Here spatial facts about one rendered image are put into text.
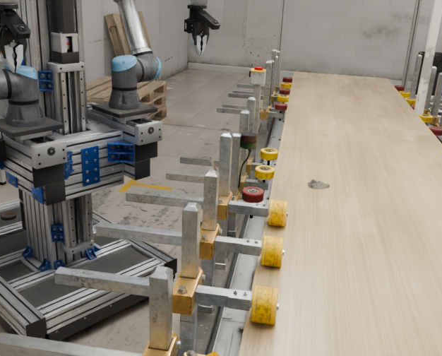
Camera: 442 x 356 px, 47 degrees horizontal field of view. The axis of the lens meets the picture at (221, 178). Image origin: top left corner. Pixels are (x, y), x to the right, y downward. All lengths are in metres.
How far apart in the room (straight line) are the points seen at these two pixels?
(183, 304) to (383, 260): 0.63
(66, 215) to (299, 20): 7.71
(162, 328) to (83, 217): 1.68
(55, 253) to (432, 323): 1.89
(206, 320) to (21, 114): 1.14
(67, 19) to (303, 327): 1.64
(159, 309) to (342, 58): 8.96
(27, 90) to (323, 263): 1.33
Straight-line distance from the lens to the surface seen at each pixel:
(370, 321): 1.26
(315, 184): 1.96
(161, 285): 0.92
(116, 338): 2.60
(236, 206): 1.60
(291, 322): 1.21
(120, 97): 2.42
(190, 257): 1.17
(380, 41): 9.71
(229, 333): 1.61
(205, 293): 1.17
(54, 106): 2.39
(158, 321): 0.97
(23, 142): 2.17
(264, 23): 9.81
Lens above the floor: 1.61
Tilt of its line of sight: 21 degrees down
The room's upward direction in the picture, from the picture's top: 3 degrees clockwise
